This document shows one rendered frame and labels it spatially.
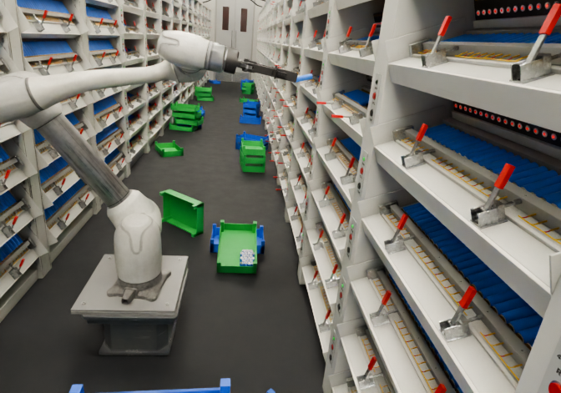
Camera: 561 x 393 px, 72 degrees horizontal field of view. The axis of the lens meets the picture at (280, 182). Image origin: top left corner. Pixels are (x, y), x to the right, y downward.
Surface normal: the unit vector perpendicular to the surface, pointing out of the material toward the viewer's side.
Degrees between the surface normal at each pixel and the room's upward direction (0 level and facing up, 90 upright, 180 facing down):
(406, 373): 21
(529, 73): 90
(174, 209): 90
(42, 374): 0
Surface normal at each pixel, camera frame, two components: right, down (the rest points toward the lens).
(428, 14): 0.09, 0.35
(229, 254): 0.11, -0.77
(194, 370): 0.09, -0.94
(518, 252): -0.27, -0.89
